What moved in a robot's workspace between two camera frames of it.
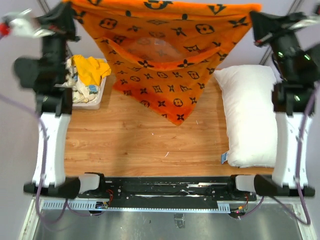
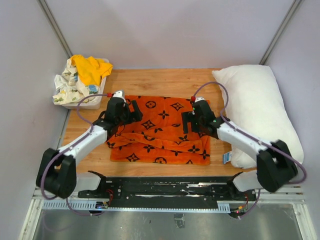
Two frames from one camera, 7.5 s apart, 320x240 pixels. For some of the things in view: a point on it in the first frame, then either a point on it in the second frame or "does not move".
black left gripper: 60,21 → 135,116
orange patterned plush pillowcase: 165,54 → 158,138
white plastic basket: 88,105 does not move
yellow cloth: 91,70 does not move
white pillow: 251,122 does not move
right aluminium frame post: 294,9 does not move
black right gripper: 266,26 → 189,117
